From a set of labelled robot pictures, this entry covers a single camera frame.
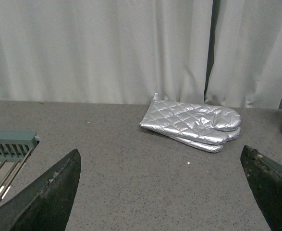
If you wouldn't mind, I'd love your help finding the silver quilted oven mitt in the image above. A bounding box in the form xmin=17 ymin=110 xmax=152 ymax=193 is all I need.
xmin=140 ymin=93 xmax=241 ymax=145
xmin=155 ymin=127 xmax=241 ymax=154

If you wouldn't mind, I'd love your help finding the upper silver quilted oven mitt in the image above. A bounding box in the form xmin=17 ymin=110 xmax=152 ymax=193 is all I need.
xmin=140 ymin=93 xmax=241 ymax=145

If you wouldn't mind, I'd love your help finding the grey curtain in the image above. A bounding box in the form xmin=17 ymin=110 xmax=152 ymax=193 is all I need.
xmin=0 ymin=0 xmax=282 ymax=109

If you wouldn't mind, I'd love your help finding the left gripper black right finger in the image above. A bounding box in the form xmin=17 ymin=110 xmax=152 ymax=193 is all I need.
xmin=240 ymin=145 xmax=282 ymax=231

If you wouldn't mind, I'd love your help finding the lower silver quilted oven mitt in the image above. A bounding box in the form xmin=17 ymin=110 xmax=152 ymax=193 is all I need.
xmin=155 ymin=127 xmax=241 ymax=154

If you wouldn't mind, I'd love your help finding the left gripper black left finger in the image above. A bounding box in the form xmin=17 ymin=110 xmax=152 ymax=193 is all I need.
xmin=0 ymin=149 xmax=81 ymax=231

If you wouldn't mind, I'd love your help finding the teal dish rack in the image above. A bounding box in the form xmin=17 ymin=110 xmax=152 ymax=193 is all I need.
xmin=0 ymin=129 xmax=39 ymax=202

